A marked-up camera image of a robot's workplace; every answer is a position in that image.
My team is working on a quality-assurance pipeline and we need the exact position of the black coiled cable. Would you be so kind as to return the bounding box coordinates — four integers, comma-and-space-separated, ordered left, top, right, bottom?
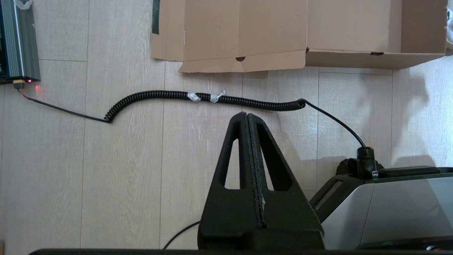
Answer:
18, 80, 378, 179

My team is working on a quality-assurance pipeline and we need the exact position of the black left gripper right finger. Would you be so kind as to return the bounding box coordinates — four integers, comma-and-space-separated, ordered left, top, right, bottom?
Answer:
247, 113, 325, 250

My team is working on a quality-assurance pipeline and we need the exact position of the grey power inverter box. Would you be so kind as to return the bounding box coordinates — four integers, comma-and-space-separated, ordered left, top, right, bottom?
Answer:
0, 0, 41, 85

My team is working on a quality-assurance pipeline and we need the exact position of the thin black cable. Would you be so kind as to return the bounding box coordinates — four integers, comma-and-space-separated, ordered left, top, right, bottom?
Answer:
163, 221, 201, 250

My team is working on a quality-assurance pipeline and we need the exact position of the grey and black robot base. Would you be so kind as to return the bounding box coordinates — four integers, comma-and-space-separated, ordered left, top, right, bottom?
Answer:
310, 159, 453, 252

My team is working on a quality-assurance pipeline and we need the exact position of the brown cardboard shoe box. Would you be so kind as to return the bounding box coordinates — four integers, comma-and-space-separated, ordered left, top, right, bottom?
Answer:
151, 0, 450, 73

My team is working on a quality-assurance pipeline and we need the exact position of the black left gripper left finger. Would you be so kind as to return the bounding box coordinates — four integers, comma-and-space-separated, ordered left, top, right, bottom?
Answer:
197, 112, 264, 250

